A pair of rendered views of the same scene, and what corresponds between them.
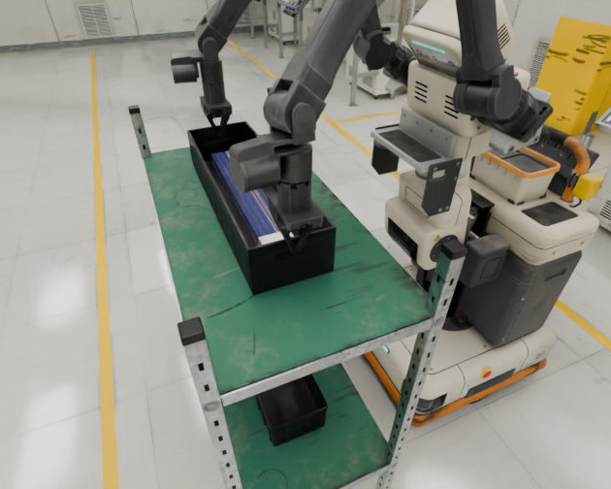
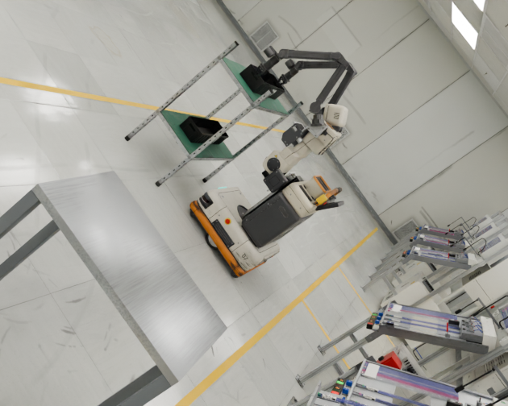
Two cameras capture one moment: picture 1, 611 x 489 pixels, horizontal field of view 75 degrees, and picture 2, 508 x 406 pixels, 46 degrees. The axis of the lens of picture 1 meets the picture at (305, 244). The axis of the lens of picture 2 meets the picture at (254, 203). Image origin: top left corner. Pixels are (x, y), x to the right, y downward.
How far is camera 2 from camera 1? 386 cm
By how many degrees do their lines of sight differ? 35
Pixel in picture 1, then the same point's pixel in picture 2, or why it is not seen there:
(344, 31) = (301, 54)
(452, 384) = (218, 203)
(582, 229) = (304, 200)
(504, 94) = (314, 105)
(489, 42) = (323, 94)
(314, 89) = (288, 53)
